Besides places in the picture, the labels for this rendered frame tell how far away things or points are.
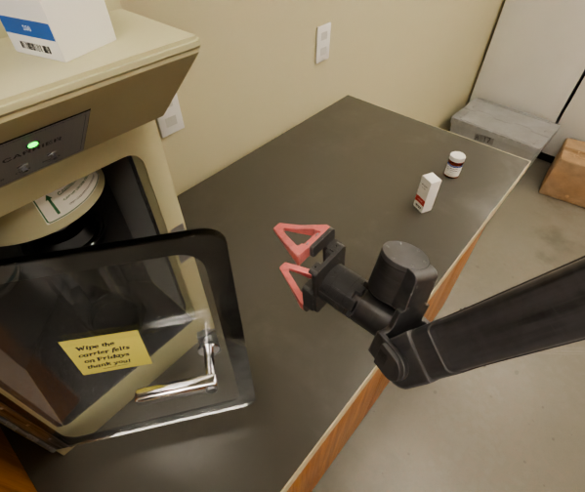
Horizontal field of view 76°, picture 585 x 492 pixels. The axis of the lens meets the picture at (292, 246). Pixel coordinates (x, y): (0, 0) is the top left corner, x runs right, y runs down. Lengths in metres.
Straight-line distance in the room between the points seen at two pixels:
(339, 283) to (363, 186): 0.64
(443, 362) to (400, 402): 1.36
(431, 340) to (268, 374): 0.39
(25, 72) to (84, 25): 0.05
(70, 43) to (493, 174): 1.15
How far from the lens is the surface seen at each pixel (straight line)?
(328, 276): 0.51
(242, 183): 1.11
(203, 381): 0.45
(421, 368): 0.44
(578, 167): 2.94
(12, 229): 0.50
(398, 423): 1.75
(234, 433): 0.71
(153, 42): 0.34
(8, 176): 0.39
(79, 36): 0.33
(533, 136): 2.98
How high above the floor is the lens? 1.61
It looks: 47 degrees down
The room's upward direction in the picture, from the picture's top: straight up
